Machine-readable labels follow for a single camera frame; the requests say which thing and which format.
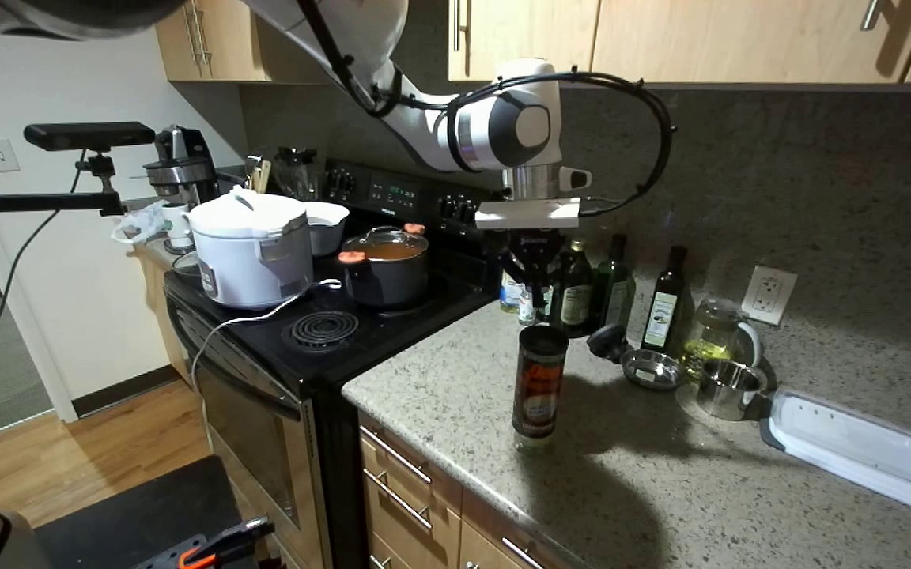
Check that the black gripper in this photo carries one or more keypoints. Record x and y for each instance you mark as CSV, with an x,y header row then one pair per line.
x,y
537,249

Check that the tall cylindrical container black label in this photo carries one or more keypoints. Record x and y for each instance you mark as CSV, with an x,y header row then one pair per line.
x,y
537,384

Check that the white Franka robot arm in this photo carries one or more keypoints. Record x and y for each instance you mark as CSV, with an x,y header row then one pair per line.
x,y
476,129

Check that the glass pot lid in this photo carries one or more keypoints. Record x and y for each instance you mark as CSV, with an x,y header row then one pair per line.
x,y
393,249

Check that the slim dark glass bottle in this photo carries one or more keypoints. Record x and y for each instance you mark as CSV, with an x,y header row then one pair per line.
x,y
542,306

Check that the clear plastic water bottle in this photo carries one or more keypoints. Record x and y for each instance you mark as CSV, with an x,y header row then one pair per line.
x,y
507,297

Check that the wide dark olive oil bottle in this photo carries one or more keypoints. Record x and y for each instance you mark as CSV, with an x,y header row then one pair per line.
x,y
576,304

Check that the slim dark green bottle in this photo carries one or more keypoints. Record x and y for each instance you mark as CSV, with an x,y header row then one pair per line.
x,y
614,289

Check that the small black round object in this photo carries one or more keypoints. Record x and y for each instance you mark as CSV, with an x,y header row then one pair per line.
x,y
608,343

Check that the dark bottle white label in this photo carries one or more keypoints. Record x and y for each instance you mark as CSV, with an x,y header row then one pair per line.
x,y
666,310

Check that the small metal bowl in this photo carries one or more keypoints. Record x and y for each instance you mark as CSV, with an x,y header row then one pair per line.
x,y
653,366

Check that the glass jar yellow oil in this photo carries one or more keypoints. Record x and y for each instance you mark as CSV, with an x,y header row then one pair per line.
x,y
712,336

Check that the metal cup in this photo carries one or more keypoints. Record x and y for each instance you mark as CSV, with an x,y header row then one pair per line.
x,y
729,389

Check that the white bowl pot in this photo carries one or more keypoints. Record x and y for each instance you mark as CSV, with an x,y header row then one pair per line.
x,y
327,226

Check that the wooden lower drawer cabinet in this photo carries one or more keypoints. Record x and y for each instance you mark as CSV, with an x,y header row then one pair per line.
x,y
413,506

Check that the dark glass kettle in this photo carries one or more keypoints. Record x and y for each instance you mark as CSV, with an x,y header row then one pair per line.
x,y
299,175

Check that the white rice cooker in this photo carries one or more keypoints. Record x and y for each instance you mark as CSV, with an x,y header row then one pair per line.
x,y
252,257

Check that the black kitchen stove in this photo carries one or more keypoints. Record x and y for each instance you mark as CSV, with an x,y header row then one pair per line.
x,y
253,366

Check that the wooden upper cabinet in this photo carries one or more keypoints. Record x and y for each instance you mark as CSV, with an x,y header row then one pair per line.
x,y
708,34

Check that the white plastic tray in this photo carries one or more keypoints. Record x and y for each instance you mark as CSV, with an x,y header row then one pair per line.
x,y
855,443

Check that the black coffee maker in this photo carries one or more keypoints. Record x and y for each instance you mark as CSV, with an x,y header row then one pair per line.
x,y
183,160

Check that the black orange clamp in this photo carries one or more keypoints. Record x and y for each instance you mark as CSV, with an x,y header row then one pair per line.
x,y
198,558

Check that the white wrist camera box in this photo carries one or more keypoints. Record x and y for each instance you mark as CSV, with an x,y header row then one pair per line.
x,y
526,212

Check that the white wall outlet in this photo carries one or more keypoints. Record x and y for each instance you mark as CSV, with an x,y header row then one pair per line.
x,y
768,296

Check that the light wooden wall cabinet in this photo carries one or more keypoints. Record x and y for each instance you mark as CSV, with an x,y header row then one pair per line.
x,y
220,42

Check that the black stereo camera bar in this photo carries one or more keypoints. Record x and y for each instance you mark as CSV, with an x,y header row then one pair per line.
x,y
86,132

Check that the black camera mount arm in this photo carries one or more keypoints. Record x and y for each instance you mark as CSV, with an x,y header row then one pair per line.
x,y
33,199

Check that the white light switch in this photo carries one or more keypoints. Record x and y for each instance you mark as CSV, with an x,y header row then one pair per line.
x,y
2,156

